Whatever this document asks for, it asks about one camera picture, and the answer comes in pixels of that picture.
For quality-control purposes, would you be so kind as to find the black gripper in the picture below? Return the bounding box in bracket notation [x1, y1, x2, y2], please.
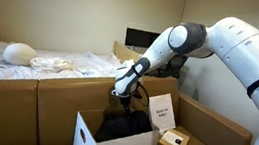
[117, 94, 135, 116]

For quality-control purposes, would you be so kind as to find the black jersey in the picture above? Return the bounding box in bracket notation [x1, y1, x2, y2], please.
[93, 104, 156, 145]

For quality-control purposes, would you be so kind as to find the small kraft box white label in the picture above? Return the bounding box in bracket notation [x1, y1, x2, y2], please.
[157, 126, 192, 145]

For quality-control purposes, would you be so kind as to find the white card with text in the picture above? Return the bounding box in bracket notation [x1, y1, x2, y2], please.
[144, 90, 181, 137]

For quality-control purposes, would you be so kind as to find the wooden bed footboard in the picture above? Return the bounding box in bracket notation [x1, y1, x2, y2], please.
[111, 40, 143, 67]

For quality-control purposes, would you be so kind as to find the black mesh office chair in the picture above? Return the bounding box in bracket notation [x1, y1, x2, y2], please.
[145, 49, 189, 83]

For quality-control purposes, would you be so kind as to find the black computer monitor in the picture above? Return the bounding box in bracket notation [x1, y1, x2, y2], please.
[124, 27, 162, 51]

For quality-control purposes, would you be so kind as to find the bed with white sheets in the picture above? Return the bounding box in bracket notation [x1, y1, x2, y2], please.
[0, 38, 125, 101]

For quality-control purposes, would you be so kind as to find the crumpled cream blanket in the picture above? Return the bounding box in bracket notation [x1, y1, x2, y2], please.
[28, 53, 79, 78]

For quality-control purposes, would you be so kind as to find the round cream cushion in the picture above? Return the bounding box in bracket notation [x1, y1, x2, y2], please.
[2, 40, 39, 69]

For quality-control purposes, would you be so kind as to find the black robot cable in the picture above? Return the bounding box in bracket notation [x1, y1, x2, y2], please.
[131, 81, 153, 108]

